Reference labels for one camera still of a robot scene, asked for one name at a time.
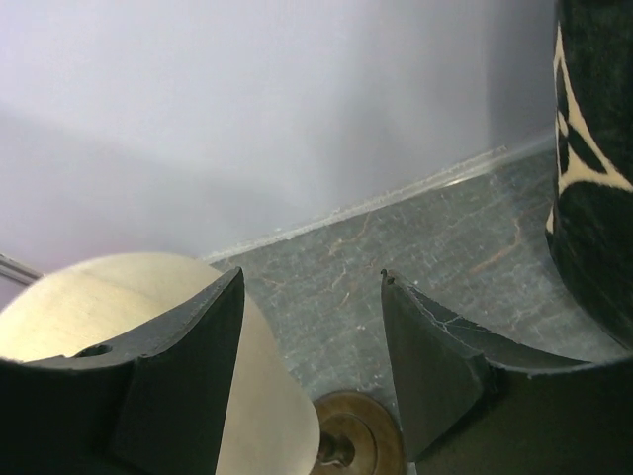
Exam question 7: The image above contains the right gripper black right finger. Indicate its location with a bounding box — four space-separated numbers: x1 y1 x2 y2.
381 270 632 474

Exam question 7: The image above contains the aluminium corner profile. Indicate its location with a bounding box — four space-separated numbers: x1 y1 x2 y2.
0 254 44 286

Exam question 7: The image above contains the black floral blanket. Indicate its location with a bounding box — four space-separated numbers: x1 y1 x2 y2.
545 1 632 348

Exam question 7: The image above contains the brown round wooden stand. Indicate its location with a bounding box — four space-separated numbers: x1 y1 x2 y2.
311 390 407 475

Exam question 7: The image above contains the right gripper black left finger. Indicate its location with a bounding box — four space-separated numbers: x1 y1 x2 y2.
1 268 245 474

